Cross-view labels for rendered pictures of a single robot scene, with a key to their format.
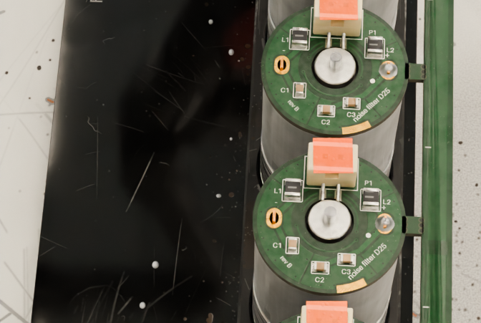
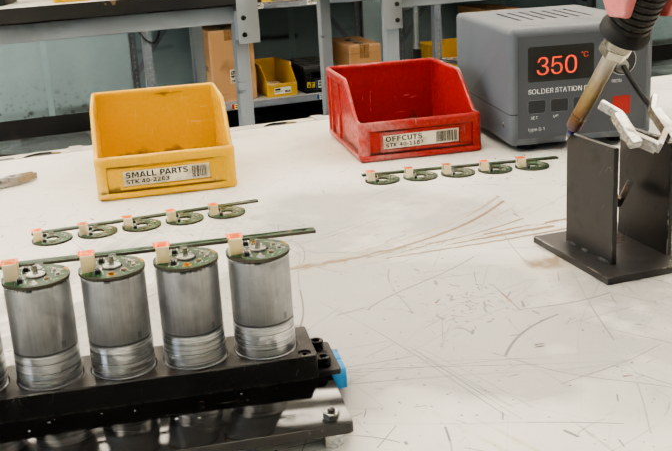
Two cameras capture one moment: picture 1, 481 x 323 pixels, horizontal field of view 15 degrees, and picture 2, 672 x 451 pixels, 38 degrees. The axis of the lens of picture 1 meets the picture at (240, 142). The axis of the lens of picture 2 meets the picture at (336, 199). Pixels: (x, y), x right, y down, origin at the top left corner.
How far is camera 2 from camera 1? 0.40 m
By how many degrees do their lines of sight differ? 81
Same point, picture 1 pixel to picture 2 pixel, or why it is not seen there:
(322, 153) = (160, 245)
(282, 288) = (214, 275)
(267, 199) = (178, 267)
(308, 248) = (199, 258)
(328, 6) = (87, 254)
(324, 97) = (126, 266)
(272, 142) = (134, 314)
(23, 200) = not seen: outside the picture
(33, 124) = not seen: outside the picture
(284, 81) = (119, 273)
